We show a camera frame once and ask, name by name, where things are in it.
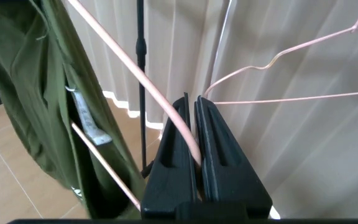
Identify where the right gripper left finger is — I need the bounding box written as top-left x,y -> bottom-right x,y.
140,92 -> 203,219

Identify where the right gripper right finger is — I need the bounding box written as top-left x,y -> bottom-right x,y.
194,95 -> 273,219

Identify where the green printed T-shirt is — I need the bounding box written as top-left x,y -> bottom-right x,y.
0,0 -> 147,220

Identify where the pink clothes hanger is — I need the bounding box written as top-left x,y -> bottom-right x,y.
66,0 -> 203,212
203,0 -> 358,105

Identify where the black clothes rack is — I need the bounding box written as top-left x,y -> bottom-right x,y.
135,0 -> 155,179

